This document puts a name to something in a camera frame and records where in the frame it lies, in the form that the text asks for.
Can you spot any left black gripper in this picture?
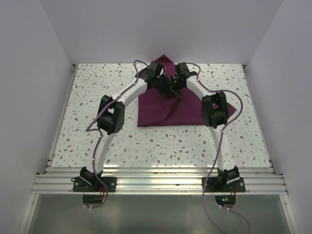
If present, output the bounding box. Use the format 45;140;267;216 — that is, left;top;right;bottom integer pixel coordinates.
154;75;178;98

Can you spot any purple cloth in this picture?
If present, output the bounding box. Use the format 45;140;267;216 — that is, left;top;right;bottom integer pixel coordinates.
136;54;236;128

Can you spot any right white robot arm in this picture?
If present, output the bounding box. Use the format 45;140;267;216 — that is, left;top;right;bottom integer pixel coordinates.
172;62;243;192

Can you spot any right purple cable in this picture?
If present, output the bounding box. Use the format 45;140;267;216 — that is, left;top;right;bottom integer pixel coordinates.
201;62;252;234

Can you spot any purple cable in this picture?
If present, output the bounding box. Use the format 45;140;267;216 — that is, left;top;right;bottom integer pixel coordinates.
201;62;252;234
85;59;152;209

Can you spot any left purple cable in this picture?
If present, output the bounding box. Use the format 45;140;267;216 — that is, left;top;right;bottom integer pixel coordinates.
85;59;152;209

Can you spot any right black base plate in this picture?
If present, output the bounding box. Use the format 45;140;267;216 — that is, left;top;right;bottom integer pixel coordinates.
201;169;246;193

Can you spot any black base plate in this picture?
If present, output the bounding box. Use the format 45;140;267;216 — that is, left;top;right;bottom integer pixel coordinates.
71;168;117;193
201;169;246;193

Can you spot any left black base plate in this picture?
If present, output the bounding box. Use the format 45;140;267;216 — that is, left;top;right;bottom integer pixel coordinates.
71;168;117;193

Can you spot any aluminium rail frame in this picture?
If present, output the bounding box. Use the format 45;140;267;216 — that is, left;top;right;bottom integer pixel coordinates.
32;64;287;195

